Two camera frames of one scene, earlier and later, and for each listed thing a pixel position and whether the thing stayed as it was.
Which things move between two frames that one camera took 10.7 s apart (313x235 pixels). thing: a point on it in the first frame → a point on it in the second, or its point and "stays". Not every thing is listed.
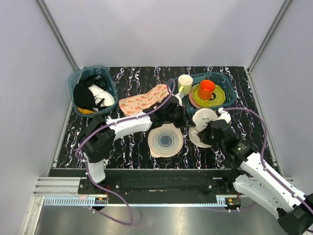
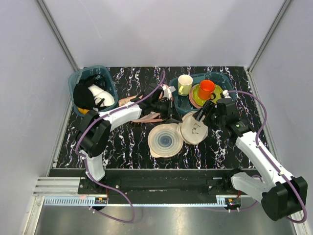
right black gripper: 203,136 → 209,106
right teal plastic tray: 223,80 stays
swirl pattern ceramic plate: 165,140 stays
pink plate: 191,97 stays
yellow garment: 85,111 stays
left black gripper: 185,121 → 168,116
